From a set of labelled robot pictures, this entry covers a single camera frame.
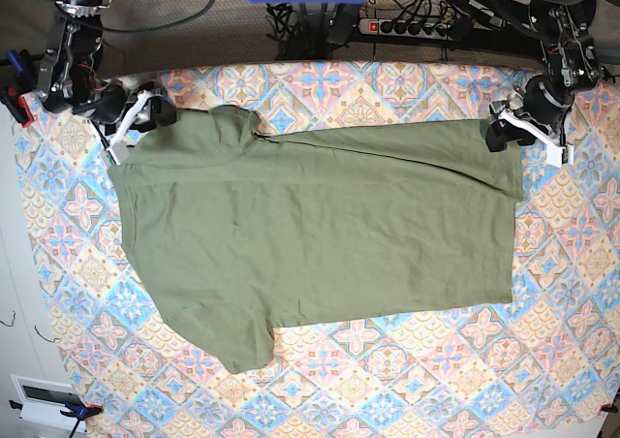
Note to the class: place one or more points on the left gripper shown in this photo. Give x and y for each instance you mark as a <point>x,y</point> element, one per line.
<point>546,103</point>

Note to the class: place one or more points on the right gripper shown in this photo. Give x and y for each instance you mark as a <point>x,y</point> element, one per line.
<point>108,106</point>

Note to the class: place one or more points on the olive green t-shirt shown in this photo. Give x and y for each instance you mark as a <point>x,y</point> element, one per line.
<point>235,234</point>

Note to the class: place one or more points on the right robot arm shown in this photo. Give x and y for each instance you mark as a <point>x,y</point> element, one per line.
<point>68,78</point>

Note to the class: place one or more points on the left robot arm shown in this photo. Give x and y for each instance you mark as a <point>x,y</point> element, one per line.
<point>569,53</point>

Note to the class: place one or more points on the red black clamp upper left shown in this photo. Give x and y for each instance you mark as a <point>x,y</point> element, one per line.
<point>18,77</point>

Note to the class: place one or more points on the red black clamp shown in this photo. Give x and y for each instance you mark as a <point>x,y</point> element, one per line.
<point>67,417</point>
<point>18,77</point>

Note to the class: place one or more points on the white power strip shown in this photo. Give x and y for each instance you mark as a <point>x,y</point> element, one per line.
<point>403,28</point>

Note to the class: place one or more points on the red clamp lower right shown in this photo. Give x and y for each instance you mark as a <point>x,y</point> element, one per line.
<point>609,408</point>

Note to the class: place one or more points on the red black clamp lower left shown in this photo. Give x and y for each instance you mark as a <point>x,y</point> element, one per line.
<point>67,417</point>

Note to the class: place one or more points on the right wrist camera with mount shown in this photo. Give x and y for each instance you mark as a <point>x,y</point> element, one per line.
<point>116,149</point>

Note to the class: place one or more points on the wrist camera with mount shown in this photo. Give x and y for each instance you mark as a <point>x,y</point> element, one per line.
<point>558,151</point>
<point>116,149</point>

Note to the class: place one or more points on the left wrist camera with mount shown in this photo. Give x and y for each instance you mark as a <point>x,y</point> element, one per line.
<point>558,151</point>

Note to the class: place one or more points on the white wall outlet box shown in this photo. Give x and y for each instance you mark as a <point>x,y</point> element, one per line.
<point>35,390</point>

